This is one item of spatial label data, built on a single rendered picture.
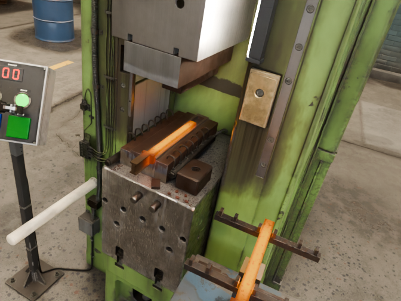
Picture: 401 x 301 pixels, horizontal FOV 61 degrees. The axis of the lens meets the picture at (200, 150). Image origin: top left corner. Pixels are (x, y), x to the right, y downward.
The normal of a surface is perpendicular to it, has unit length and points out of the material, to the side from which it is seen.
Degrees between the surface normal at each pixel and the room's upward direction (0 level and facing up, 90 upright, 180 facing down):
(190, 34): 90
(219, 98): 90
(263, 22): 90
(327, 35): 90
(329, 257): 0
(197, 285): 0
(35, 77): 60
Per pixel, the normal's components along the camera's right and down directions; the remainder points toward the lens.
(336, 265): 0.15, -0.84
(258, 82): -0.45, 0.41
